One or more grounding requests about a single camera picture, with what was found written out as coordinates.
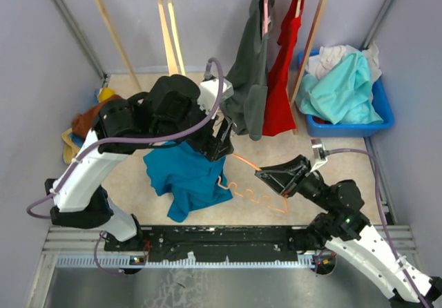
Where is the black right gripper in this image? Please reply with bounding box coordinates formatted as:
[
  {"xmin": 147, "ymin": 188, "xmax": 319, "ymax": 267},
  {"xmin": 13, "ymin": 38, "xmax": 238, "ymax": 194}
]
[{"xmin": 255, "ymin": 154, "xmax": 334, "ymax": 211}]

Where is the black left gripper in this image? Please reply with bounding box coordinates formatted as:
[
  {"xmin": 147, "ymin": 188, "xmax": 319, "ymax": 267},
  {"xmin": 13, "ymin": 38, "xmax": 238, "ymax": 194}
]
[{"xmin": 154, "ymin": 95, "xmax": 235, "ymax": 162}]

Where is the orange wooden hanger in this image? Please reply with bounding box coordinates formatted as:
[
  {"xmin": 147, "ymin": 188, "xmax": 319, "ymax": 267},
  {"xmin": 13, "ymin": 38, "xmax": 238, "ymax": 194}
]
[{"xmin": 216, "ymin": 152, "xmax": 289, "ymax": 214}]

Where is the blue t shirt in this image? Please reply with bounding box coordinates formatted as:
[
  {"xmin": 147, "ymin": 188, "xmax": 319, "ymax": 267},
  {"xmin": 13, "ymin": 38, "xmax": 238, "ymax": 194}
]
[{"xmin": 143, "ymin": 142, "xmax": 233, "ymax": 222}]

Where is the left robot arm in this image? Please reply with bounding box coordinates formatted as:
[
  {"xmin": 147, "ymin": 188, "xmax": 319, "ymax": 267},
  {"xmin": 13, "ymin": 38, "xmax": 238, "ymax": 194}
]
[{"xmin": 46, "ymin": 75, "xmax": 233, "ymax": 251}]

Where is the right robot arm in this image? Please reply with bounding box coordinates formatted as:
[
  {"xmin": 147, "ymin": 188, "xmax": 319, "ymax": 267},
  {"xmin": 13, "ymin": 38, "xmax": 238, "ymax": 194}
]
[{"xmin": 255, "ymin": 151, "xmax": 441, "ymax": 307}]

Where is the light wooden hanger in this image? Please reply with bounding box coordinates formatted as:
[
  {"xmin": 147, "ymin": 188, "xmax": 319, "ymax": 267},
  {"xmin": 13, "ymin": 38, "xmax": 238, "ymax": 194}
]
[{"xmin": 157, "ymin": 0, "xmax": 178, "ymax": 75}]

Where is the red t shirt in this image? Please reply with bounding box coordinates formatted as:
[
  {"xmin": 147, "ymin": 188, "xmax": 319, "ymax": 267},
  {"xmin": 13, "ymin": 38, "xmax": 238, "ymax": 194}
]
[{"xmin": 262, "ymin": 0, "xmax": 305, "ymax": 137}]

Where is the grey t shirt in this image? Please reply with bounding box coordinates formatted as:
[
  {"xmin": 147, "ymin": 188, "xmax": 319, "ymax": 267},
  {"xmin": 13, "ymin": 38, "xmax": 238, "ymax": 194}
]
[{"xmin": 221, "ymin": 0, "xmax": 275, "ymax": 141}]

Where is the cream wooden hanger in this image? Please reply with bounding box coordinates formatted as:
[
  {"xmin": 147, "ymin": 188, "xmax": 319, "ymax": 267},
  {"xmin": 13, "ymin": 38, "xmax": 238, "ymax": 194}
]
[{"xmin": 166, "ymin": 0, "xmax": 186, "ymax": 76}]

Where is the pink hanger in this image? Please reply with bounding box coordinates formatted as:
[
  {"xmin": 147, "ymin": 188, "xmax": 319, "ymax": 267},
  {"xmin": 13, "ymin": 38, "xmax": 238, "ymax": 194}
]
[{"xmin": 262, "ymin": 0, "xmax": 270, "ymax": 37}]

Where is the yellow cloth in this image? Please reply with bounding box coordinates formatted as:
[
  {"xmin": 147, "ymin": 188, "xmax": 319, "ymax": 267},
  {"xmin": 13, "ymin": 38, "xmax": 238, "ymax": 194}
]
[{"xmin": 97, "ymin": 87, "xmax": 115, "ymax": 103}]

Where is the brown cloth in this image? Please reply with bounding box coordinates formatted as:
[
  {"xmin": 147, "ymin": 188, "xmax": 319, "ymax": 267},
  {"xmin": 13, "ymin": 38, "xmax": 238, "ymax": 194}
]
[{"xmin": 71, "ymin": 95, "xmax": 122, "ymax": 139}]

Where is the turquoise cloth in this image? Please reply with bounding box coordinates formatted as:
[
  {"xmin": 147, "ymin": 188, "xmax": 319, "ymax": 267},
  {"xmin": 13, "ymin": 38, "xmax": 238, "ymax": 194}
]
[{"xmin": 295, "ymin": 51, "xmax": 383, "ymax": 124}]

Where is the blue cloth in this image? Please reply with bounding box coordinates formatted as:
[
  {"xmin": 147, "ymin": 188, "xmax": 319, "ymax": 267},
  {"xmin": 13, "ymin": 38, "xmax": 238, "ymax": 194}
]
[{"xmin": 68, "ymin": 133, "xmax": 84, "ymax": 148}]

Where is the beige towel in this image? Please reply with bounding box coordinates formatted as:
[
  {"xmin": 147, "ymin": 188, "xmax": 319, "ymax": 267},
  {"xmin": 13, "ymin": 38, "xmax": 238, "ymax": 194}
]
[{"xmin": 61, "ymin": 128, "xmax": 81, "ymax": 164}]

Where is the blue plastic bin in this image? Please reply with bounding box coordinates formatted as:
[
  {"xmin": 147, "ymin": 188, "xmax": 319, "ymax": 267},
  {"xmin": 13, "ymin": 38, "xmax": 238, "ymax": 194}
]
[{"xmin": 297, "ymin": 49, "xmax": 395, "ymax": 138}]

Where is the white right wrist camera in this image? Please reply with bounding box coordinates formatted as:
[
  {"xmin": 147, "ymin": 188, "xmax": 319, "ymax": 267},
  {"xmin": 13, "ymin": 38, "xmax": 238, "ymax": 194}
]
[{"xmin": 310, "ymin": 138, "xmax": 327, "ymax": 172}]

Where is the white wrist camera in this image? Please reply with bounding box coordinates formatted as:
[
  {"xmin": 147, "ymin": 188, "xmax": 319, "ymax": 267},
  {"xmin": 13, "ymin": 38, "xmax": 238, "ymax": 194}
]
[
  {"xmin": 310, "ymin": 138, "xmax": 327, "ymax": 172},
  {"xmin": 198, "ymin": 78, "xmax": 233, "ymax": 113}
]

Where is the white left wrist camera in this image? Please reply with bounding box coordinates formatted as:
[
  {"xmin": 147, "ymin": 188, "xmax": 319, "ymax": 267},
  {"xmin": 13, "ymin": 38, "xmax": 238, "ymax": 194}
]
[{"xmin": 198, "ymin": 78, "xmax": 233, "ymax": 113}]

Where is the white toothed cable duct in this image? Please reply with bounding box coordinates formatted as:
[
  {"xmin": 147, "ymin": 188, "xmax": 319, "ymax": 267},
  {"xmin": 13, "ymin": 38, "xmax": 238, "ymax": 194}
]
[{"xmin": 56, "ymin": 253, "xmax": 316, "ymax": 270}]

